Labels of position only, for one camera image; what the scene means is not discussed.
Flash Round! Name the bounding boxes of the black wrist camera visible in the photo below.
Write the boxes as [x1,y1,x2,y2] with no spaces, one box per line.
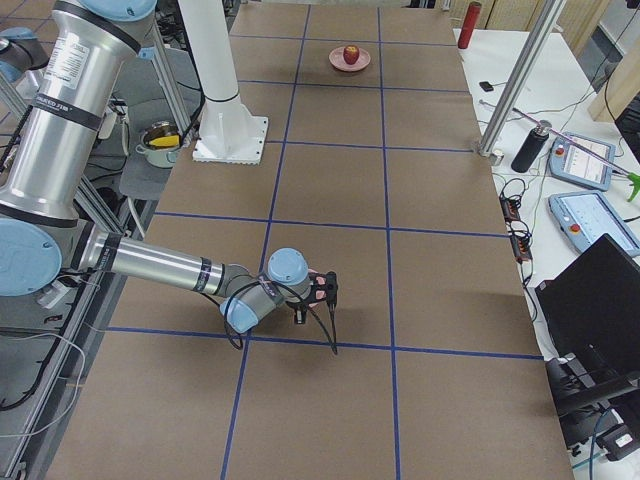
[308,270,339,308]

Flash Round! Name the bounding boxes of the black laptop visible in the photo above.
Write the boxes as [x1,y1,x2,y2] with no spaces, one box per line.
[535,234,639,375]

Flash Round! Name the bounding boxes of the pink plate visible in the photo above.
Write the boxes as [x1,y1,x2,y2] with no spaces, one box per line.
[328,45,371,73]

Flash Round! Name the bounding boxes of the small metal cup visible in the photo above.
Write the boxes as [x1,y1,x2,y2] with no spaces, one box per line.
[489,149,504,166]

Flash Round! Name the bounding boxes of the near teach pendant tablet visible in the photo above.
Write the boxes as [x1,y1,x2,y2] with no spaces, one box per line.
[548,190,639,257]

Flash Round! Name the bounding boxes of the aluminium frame post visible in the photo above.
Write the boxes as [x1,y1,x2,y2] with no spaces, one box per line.
[477,0,566,157]

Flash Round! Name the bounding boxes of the black water bottle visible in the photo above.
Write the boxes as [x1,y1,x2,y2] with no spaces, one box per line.
[510,120,552,173]

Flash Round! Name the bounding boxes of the small black square device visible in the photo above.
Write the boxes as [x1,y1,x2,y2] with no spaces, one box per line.
[479,81,494,92]

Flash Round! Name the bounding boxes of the metal reacher grabber stick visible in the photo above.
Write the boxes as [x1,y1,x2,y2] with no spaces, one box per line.
[512,107,639,202]

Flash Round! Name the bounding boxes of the black orange usb hub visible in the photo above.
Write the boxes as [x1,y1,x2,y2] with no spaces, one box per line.
[499,195,521,222]

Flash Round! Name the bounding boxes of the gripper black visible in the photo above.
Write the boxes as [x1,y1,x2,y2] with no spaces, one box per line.
[288,299,311,324]

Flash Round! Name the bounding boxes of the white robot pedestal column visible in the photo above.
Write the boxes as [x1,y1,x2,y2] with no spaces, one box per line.
[179,0,269,165]

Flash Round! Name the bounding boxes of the teach pendant tablet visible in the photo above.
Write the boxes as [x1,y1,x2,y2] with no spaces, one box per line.
[548,190,639,257]
[549,132,616,191]

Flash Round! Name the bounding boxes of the far teach pendant tablet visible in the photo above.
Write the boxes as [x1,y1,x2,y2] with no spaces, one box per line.
[549,132,616,191]

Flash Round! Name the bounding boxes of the metal pot with banana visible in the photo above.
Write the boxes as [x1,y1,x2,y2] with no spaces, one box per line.
[135,121,182,169]

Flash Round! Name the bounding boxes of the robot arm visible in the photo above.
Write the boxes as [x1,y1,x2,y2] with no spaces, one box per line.
[1,1,319,333]

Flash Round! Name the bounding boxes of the red apple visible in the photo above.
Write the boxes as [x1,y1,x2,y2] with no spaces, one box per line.
[342,45,360,65]

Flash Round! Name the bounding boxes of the red cylinder bottle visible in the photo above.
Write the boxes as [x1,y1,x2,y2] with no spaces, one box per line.
[457,1,482,49]

